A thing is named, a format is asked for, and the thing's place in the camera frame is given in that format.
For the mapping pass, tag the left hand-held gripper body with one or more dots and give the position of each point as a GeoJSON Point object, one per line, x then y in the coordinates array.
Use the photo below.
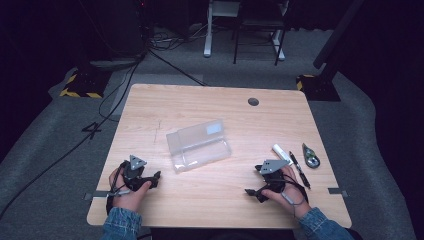
{"type": "Point", "coordinates": [135, 173]}

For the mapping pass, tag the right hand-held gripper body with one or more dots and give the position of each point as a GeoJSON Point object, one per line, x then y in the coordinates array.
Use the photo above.
{"type": "Point", "coordinates": [273, 176]}

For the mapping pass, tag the white eraser stick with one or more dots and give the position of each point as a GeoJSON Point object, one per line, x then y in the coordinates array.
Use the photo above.
{"type": "Point", "coordinates": [280, 152]}

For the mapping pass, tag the black pen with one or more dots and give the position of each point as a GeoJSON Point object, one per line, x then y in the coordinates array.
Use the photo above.
{"type": "Point", "coordinates": [298, 168]}

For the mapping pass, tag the green correction tape dispenser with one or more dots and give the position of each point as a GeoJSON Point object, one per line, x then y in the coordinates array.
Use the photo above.
{"type": "Point", "coordinates": [312, 160]}

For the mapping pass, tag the clear plastic pencil case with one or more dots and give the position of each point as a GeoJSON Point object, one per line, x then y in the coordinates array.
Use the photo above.
{"type": "Point", "coordinates": [200, 146]}

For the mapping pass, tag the person's left hand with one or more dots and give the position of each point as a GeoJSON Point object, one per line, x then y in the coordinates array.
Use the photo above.
{"type": "Point", "coordinates": [128, 199]}

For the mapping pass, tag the person's right hand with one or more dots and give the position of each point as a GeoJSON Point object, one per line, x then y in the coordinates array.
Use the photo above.
{"type": "Point", "coordinates": [293, 196]}

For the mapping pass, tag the gray tape strip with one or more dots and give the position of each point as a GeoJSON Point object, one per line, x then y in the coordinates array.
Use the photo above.
{"type": "Point", "coordinates": [96, 194]}
{"type": "Point", "coordinates": [337, 191]}

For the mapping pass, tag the dark round table grommet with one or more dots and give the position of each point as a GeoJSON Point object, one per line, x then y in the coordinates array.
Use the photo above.
{"type": "Point", "coordinates": [253, 101]}

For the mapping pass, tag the stand base with yellow stripes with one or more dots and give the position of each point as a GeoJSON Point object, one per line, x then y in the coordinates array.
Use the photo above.
{"type": "Point", "coordinates": [83, 85]}

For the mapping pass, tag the black equipment box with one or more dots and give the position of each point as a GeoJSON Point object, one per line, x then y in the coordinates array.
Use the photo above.
{"type": "Point", "coordinates": [113, 30]}

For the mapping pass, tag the white desk leg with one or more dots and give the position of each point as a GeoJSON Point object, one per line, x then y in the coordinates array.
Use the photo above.
{"type": "Point", "coordinates": [208, 33]}

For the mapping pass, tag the black metal chair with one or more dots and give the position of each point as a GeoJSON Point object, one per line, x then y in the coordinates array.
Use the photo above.
{"type": "Point", "coordinates": [258, 23]}

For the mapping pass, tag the black stand with slanted post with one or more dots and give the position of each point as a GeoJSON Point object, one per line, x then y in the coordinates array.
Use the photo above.
{"type": "Point", "coordinates": [321, 85]}

